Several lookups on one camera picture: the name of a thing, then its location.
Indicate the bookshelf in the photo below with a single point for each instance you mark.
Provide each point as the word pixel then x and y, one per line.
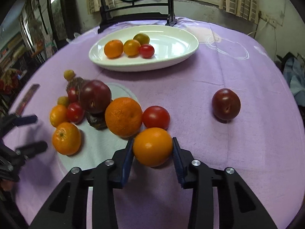
pixel 12 50

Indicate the yellow-orange tomato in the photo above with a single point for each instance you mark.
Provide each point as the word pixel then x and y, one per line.
pixel 57 115
pixel 131 47

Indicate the white oval plate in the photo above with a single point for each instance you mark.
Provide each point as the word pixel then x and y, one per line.
pixel 171 45

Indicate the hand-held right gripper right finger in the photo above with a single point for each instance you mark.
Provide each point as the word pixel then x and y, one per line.
pixel 178 164

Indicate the green-yellow tomato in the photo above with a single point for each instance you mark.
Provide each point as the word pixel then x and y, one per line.
pixel 141 38

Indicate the smooth orange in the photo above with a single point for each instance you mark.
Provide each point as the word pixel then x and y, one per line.
pixel 152 146

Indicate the purple tablecloth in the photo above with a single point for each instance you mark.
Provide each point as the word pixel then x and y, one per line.
pixel 214 148

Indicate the large orange mandarin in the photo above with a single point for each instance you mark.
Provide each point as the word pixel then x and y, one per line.
pixel 123 116

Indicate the dark red plum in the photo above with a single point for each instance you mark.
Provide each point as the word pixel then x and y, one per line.
pixel 95 99
pixel 226 107

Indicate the black pole stand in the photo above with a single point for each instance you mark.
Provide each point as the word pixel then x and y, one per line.
pixel 40 14

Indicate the wall socket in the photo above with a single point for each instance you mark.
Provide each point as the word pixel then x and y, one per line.
pixel 265 18

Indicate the blue cloth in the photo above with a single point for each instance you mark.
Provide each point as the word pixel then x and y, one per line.
pixel 294 76

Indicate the dark flat card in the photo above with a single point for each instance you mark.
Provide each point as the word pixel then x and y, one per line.
pixel 28 97

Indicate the dark wooden cabinet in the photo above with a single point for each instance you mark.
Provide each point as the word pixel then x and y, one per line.
pixel 69 12

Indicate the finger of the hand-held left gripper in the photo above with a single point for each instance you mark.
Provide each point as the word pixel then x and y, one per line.
pixel 25 120
pixel 33 148

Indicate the round painted screen black stand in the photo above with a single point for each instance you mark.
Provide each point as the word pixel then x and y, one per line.
pixel 133 9

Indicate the brown passion fruit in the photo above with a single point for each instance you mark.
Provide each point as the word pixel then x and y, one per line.
pixel 96 122
pixel 76 82

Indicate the red fabric item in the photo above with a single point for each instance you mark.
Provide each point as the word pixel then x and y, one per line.
pixel 7 81

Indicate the red cherry tomato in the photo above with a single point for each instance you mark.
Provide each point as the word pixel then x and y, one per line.
pixel 75 112
pixel 72 95
pixel 146 51

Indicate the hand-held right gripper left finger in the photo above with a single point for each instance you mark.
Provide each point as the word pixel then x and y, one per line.
pixel 127 162

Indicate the small yellow-green fruit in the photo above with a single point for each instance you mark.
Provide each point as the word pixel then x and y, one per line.
pixel 62 101
pixel 69 74

